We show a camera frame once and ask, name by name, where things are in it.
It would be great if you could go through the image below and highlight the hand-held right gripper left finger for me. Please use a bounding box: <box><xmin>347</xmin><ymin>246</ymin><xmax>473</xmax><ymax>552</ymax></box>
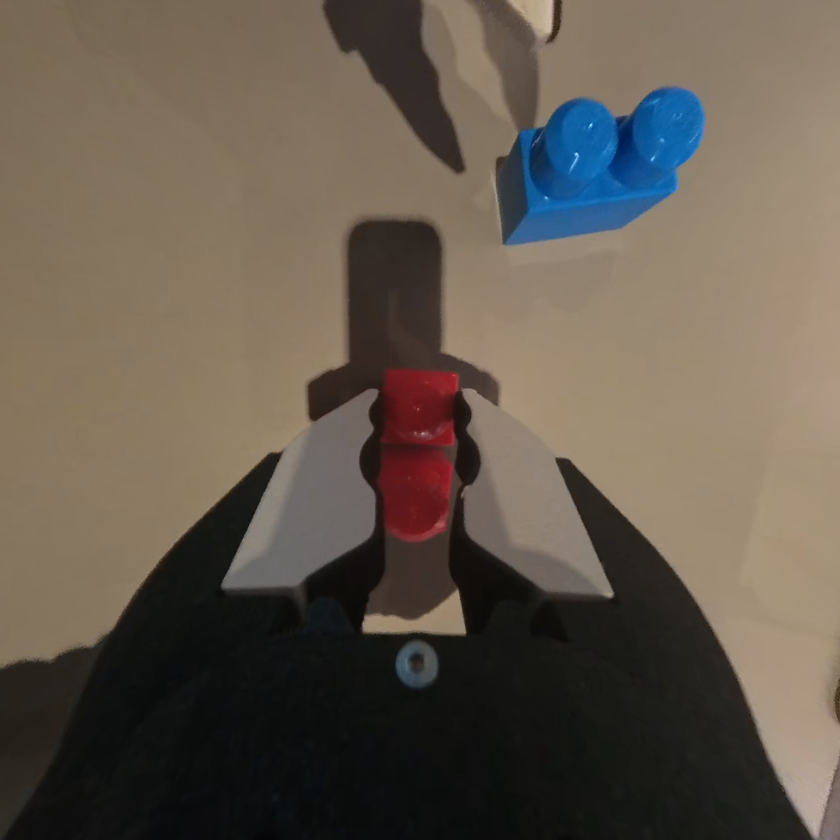
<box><xmin>222</xmin><ymin>388</ymin><xmax>385</xmax><ymax>619</ymax></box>

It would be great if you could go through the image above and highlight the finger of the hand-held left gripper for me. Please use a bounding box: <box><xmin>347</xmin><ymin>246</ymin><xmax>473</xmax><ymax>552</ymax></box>
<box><xmin>508</xmin><ymin>0</ymin><xmax>564</xmax><ymax>46</ymax></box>

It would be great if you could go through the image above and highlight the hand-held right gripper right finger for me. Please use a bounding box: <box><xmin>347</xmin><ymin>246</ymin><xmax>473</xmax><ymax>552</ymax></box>
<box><xmin>456</xmin><ymin>388</ymin><xmax>616</xmax><ymax>601</ymax></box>

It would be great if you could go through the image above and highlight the red mega block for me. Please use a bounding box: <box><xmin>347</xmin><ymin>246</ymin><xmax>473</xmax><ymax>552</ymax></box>
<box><xmin>378</xmin><ymin>369</ymin><xmax>460</xmax><ymax>542</ymax></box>

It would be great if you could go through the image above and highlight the blue two-stud mega block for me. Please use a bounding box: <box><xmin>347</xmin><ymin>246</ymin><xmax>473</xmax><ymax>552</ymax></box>
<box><xmin>495</xmin><ymin>87</ymin><xmax>707</xmax><ymax>247</ymax></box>

